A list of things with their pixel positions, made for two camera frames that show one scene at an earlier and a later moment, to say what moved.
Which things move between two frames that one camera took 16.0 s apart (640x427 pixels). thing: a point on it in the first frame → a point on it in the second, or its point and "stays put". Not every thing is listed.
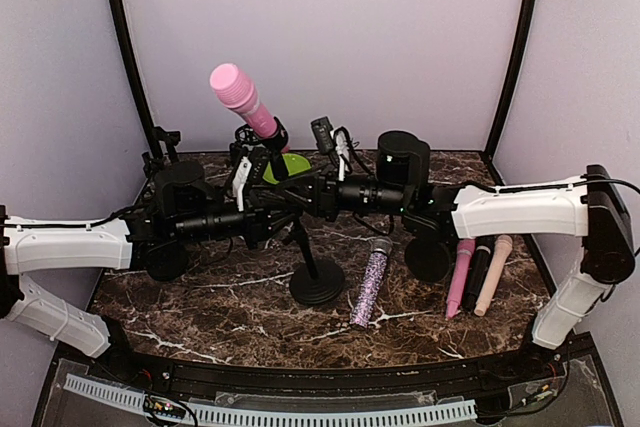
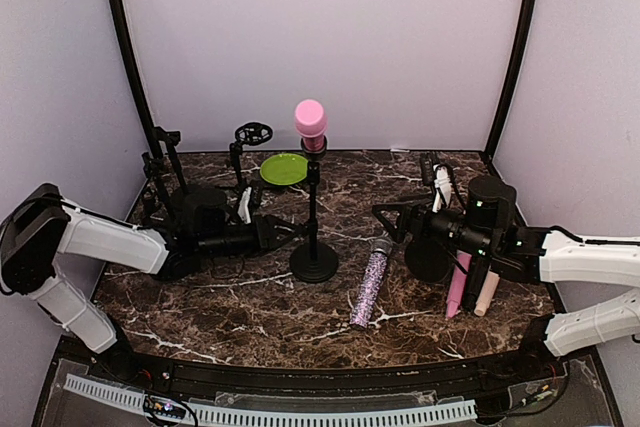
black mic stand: (317, 282) → (314, 262)
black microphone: (478, 272) stays put
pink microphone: (460, 277) stays put
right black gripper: (327, 200) → (408, 211)
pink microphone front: (236, 90) → (310, 118)
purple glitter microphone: (368, 294) stays put
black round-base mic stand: (172, 139) stays put
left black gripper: (258, 209) → (265, 232)
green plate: (294, 163) stays put
